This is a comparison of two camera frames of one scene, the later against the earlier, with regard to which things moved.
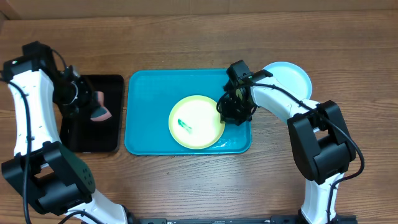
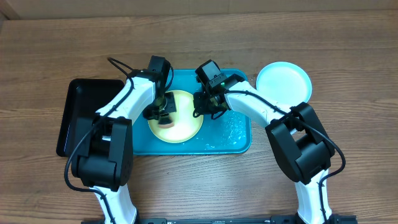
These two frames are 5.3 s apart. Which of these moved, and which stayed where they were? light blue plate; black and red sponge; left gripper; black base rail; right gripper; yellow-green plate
Moved: left gripper; yellow-green plate; right gripper; black and red sponge
Stayed: light blue plate; black base rail
